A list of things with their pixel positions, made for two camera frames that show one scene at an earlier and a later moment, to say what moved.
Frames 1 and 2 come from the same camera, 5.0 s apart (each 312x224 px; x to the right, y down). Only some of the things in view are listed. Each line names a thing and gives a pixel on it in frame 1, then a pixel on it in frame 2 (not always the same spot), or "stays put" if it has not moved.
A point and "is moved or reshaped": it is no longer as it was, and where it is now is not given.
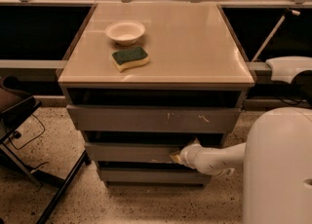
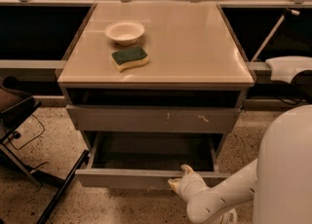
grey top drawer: (150, 119) stays put
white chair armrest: (285, 68) stays put
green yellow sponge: (129, 57) stays put
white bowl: (125, 32) stays put
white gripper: (188, 155) to (190, 183)
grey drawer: (133, 152) is moved or reshaped
